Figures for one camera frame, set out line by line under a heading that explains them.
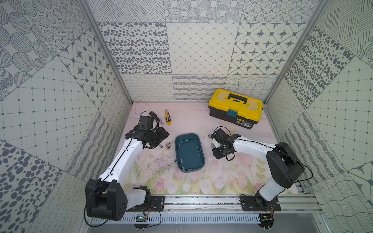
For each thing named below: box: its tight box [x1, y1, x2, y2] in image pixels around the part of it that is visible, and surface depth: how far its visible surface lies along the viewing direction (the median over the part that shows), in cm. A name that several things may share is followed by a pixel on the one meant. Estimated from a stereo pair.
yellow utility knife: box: [164, 108, 172, 126], surface depth 113 cm
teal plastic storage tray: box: [174, 133, 206, 173], surface depth 93 cm
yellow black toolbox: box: [208, 88, 264, 130], surface depth 100 cm
